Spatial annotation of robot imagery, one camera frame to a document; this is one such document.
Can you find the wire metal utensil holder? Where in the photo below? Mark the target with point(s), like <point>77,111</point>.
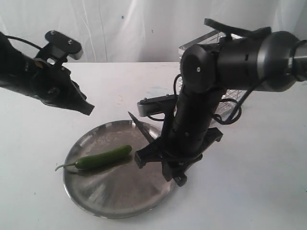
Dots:
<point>231,97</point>

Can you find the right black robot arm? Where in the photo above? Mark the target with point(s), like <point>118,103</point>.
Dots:
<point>248,61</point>

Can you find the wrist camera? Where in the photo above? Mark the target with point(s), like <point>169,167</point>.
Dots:
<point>63,46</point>
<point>156,105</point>

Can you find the round stainless steel plate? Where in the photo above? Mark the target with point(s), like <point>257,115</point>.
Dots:
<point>117,190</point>

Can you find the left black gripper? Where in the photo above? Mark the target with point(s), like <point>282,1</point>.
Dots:
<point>53,85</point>

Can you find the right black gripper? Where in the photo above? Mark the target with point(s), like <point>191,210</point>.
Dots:
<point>175,161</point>

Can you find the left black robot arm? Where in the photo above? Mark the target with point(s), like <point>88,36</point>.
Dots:
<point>16,68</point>

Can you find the white backdrop curtain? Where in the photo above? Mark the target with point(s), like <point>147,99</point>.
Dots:
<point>143,30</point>

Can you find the green chili pepper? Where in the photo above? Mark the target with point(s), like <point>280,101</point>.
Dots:
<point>99,160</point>

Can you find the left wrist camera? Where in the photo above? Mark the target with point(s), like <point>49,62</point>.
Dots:
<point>63,46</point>

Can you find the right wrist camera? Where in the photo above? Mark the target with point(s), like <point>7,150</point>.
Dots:
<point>156,105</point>

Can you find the black knife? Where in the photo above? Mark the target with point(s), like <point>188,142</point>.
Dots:
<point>141,128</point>

